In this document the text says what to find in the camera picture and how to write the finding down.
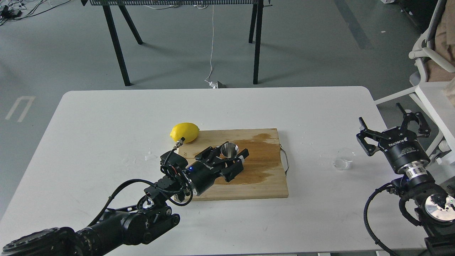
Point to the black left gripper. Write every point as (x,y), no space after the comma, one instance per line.
(209,166)

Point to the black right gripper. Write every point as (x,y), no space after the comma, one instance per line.
(405,151)

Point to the steel double jigger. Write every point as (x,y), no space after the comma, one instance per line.
(229,149)

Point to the small clear glass cup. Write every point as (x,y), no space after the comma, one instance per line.
(344,159)

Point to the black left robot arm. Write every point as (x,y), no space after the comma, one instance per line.
(150,218)

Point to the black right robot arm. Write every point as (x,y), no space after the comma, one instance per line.
(422,202)

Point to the yellow lemon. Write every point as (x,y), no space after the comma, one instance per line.
(189,131)

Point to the wooden cutting board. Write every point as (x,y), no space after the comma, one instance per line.
(263,176)

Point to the white side table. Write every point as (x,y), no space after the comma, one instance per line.
(439,107)

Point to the white office chair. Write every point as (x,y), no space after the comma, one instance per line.
(422,52)

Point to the person in beige shirt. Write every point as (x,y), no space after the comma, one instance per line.
(444,44)

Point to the black metal frame table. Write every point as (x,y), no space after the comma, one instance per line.
(184,29)

